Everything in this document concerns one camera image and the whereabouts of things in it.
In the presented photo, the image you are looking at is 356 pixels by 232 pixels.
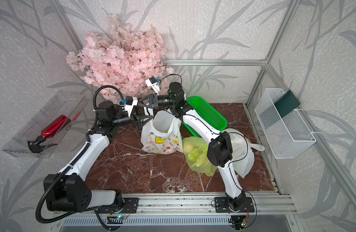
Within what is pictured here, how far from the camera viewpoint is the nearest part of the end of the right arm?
2.05 feet

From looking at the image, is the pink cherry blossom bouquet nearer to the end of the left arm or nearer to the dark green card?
the end of the left arm

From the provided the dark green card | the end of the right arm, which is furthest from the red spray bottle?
the dark green card

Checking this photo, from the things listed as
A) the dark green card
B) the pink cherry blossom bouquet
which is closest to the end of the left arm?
the pink cherry blossom bouquet

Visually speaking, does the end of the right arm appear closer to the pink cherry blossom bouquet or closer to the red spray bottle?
the pink cherry blossom bouquet

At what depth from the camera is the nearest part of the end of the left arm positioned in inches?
A: 23.4

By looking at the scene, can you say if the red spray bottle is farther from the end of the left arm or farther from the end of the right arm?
the end of the right arm

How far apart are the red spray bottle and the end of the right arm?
361 millimetres

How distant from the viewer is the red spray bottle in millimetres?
596

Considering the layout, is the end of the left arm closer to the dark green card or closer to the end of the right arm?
the end of the right arm

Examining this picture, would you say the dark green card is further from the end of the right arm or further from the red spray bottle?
the red spray bottle

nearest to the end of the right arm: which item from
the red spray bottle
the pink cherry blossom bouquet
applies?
the pink cherry blossom bouquet

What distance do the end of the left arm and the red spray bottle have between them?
200 mm
